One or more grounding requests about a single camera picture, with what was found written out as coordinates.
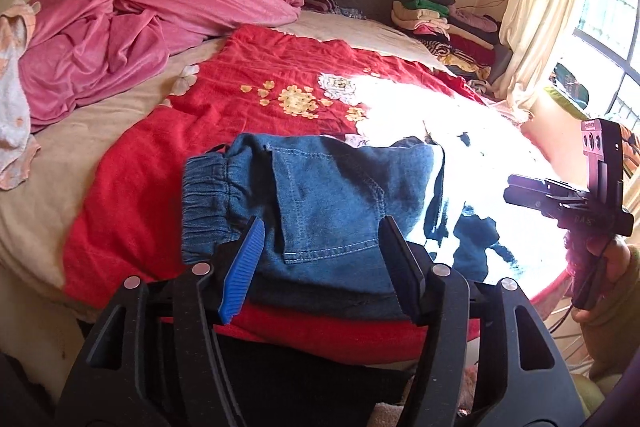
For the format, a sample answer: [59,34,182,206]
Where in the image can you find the blue denim pants lace hem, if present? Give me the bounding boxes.
[181,133,518,321]

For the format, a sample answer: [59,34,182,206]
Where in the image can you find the right forearm beige sleeve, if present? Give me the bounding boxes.
[573,245,639,381]

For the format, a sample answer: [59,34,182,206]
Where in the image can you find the right hand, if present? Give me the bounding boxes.
[565,233,631,298]

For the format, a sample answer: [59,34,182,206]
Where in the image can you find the red floral blanket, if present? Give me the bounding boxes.
[63,26,568,364]

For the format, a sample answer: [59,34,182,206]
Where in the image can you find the beige bed sheet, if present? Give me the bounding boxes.
[0,8,452,323]

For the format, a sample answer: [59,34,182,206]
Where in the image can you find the stack of folded clothes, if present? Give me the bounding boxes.
[390,0,512,96]

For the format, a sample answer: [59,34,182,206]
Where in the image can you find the white peach patterned garment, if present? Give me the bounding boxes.
[0,0,40,191]

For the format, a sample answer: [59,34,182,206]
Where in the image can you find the pink velvet duvet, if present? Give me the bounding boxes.
[18,0,303,131]

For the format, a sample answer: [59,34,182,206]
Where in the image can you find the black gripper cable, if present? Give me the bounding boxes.
[548,303,576,335]

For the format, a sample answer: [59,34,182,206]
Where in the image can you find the window with black frame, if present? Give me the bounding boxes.
[550,0,639,132]

